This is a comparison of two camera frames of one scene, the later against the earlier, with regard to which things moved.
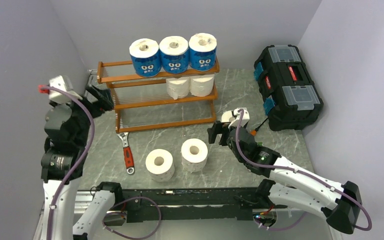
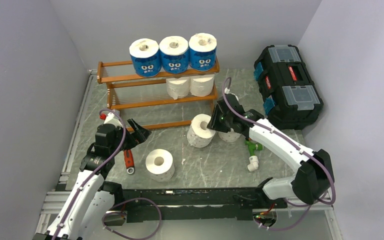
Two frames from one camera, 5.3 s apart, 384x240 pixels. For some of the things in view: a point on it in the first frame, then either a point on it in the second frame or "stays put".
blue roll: (146, 57) stays put
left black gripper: (105, 100) -> (139, 135)
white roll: (194, 153) -> (199, 135)
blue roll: (174, 53) stays put
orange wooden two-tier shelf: (168, 99) stays put
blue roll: (202, 47) stays put
